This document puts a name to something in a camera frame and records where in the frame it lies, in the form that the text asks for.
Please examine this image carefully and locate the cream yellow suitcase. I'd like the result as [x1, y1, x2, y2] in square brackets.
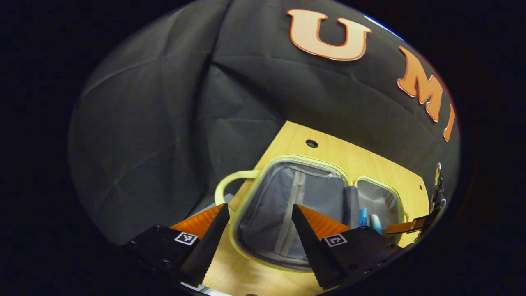
[215, 155, 409, 272]

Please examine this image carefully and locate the black backdrop cloth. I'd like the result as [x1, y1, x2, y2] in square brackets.
[68, 0, 461, 247]

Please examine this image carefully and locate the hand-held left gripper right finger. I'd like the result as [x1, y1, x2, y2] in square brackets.
[292, 204, 405, 290]

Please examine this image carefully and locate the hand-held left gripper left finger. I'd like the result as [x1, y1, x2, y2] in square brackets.
[123, 203, 231, 288]

